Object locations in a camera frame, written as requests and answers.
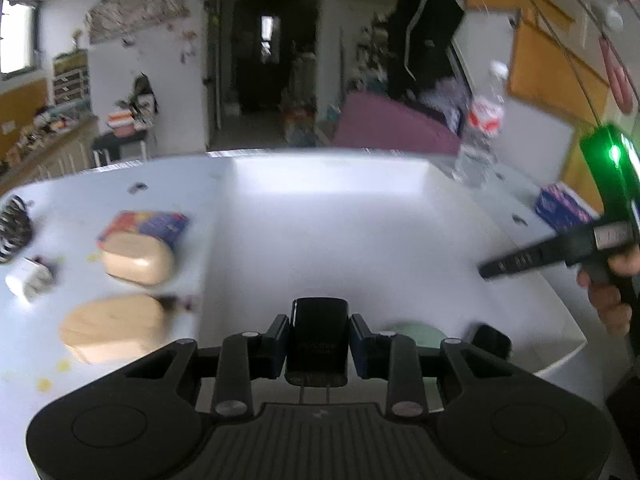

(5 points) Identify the mint green round disc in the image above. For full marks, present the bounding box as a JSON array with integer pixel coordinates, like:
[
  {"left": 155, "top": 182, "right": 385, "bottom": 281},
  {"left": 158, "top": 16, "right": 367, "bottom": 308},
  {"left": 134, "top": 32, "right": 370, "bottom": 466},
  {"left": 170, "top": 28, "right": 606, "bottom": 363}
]
[{"left": 387, "top": 322, "right": 447, "bottom": 349}]

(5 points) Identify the black wall charger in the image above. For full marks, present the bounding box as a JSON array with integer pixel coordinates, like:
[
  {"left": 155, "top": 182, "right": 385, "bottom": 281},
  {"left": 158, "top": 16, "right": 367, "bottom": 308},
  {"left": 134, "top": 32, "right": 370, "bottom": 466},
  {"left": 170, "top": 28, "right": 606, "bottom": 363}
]
[{"left": 285, "top": 297, "right": 349, "bottom": 404}]

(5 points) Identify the white cardboard tray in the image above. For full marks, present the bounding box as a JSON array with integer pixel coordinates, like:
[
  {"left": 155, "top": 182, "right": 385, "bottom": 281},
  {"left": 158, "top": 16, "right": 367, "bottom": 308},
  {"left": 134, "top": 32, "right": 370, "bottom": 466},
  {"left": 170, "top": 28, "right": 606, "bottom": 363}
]
[{"left": 200, "top": 154, "right": 586, "bottom": 376}]

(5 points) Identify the wooden oval block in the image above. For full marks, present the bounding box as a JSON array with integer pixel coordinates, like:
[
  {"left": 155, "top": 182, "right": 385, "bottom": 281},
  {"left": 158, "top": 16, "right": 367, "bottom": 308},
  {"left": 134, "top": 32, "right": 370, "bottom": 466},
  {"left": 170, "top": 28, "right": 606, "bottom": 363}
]
[{"left": 58, "top": 295, "right": 167, "bottom": 365}]

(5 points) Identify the beige oval case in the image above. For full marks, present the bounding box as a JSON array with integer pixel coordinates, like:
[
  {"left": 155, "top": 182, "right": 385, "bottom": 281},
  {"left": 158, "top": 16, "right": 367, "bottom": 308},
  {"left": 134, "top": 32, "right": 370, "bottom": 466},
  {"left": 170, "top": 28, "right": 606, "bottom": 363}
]
[{"left": 101, "top": 231, "right": 175, "bottom": 286}]

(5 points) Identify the colourful card box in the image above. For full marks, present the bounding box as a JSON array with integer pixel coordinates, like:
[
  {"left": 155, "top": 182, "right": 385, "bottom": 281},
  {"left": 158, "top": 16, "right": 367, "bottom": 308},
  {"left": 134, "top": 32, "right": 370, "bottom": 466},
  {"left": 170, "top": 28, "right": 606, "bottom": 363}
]
[{"left": 96, "top": 210, "right": 190, "bottom": 250}]

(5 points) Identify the white wall charger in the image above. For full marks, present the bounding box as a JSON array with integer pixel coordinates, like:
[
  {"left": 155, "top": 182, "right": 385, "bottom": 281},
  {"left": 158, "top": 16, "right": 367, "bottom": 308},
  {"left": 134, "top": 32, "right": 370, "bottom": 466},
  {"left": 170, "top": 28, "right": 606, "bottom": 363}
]
[{"left": 6, "top": 258, "right": 53, "bottom": 302}]

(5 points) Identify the black hair claw clip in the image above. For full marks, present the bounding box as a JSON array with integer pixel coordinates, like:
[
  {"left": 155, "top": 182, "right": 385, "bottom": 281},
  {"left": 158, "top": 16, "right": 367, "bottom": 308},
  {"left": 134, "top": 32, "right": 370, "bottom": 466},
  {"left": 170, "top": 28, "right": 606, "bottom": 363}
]
[{"left": 0, "top": 195, "right": 32, "bottom": 264}]

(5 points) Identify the person right hand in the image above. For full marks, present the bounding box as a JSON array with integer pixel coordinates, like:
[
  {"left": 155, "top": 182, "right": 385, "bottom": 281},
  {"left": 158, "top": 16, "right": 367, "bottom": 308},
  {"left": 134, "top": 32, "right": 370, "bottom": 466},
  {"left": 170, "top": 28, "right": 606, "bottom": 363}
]
[{"left": 577, "top": 246, "right": 639, "bottom": 337}]

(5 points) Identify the purple tissue pack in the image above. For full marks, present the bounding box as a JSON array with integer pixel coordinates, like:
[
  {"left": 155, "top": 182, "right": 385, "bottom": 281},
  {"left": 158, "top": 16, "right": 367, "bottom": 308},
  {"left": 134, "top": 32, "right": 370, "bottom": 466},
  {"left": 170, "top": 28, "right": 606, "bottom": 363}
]
[{"left": 534, "top": 182, "right": 600, "bottom": 233}]

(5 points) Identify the clear water bottle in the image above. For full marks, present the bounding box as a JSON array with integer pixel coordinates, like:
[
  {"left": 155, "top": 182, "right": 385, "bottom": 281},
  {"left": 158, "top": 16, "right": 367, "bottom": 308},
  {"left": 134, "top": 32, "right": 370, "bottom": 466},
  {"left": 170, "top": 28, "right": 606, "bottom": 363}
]
[{"left": 454, "top": 61, "right": 509, "bottom": 188}]

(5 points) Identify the black hanging garment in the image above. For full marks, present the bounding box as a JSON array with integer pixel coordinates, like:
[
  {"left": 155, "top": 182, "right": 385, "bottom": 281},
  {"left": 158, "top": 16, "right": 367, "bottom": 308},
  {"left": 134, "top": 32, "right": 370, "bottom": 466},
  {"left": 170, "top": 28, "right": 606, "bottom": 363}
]
[{"left": 387, "top": 0, "right": 464, "bottom": 99}]

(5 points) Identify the purple armchair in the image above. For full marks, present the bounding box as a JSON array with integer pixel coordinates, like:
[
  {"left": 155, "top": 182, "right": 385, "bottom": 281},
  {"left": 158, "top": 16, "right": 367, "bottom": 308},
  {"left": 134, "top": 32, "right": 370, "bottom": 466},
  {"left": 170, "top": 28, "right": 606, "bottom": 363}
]
[{"left": 332, "top": 91, "right": 460, "bottom": 155}]

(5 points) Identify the small dark stool table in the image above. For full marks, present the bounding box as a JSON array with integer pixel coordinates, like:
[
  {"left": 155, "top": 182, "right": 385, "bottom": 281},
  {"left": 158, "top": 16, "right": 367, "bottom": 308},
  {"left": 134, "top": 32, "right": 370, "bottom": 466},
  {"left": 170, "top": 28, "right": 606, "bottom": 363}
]
[{"left": 91, "top": 130, "right": 149, "bottom": 167}]

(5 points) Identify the pink orange pot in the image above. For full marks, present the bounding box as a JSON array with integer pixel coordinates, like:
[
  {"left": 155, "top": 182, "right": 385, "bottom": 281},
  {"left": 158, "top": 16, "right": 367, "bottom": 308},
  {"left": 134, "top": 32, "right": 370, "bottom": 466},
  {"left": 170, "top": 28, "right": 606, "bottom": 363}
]
[{"left": 106, "top": 110, "right": 136, "bottom": 138}]

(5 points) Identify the cream cabinet counter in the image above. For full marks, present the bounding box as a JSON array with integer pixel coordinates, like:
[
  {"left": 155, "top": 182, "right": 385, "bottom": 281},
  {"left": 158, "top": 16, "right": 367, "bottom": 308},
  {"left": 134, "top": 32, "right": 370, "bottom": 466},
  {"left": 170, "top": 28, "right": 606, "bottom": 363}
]
[{"left": 1, "top": 116, "right": 99, "bottom": 194}]

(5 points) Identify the grey drawer organiser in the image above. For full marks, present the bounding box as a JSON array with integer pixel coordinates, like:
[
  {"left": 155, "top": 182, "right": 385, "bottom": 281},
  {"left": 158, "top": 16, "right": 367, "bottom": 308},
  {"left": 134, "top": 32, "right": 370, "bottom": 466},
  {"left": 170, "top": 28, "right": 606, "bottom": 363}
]
[{"left": 52, "top": 49, "right": 91, "bottom": 105}]

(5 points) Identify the fabric wall hanging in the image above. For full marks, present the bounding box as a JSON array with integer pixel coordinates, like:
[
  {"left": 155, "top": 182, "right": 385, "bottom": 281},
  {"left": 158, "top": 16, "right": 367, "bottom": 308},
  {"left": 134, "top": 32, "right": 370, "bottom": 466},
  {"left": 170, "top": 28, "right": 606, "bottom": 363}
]
[{"left": 85, "top": 0, "right": 189, "bottom": 44}]

